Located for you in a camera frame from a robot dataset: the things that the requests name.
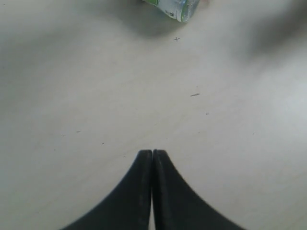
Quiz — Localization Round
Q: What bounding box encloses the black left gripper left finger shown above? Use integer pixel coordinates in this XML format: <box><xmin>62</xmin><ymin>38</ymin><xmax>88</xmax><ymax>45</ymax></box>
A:
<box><xmin>64</xmin><ymin>150</ymin><xmax>153</xmax><ymax>230</ymax></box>

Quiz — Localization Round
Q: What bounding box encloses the lime label clear bottle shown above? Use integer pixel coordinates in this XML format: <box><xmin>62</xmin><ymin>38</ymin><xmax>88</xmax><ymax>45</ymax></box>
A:
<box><xmin>145</xmin><ymin>0</ymin><xmax>200</xmax><ymax>23</ymax></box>

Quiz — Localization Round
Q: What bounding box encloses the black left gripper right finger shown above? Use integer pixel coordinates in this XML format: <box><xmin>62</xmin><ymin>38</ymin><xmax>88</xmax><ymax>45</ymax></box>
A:
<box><xmin>152</xmin><ymin>149</ymin><xmax>242</xmax><ymax>230</ymax></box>

